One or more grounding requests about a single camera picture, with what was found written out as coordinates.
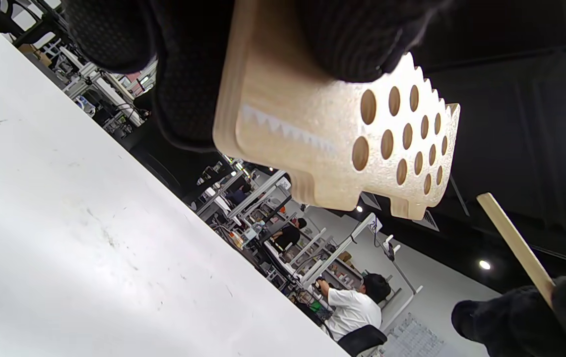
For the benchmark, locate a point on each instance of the person's left hand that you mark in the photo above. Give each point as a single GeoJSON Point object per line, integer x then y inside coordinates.
{"type": "Point", "coordinates": [188, 74]}

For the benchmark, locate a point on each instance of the person's right hand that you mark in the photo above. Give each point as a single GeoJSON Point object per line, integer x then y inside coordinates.
{"type": "Point", "coordinates": [535, 327]}

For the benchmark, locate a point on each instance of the wooden lacing needle stick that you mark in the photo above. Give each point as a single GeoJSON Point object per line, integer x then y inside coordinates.
{"type": "Point", "coordinates": [513, 240]}

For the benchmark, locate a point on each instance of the wooden crocodile lacing toy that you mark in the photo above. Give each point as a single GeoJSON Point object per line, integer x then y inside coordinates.
{"type": "Point", "coordinates": [312, 163]}

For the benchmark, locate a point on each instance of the black swivel chair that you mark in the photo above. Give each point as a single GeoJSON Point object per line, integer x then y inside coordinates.
{"type": "Point", "coordinates": [362, 339]}

